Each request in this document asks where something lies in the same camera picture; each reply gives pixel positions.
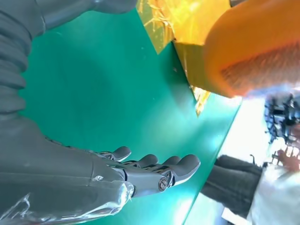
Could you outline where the person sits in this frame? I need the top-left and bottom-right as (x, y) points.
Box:
(201, 154), (300, 225)

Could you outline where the yellow film wrapped box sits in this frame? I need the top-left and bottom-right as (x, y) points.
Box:
(136, 0), (231, 117)

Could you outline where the dark background equipment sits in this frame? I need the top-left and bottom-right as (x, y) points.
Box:
(265, 93), (300, 147)

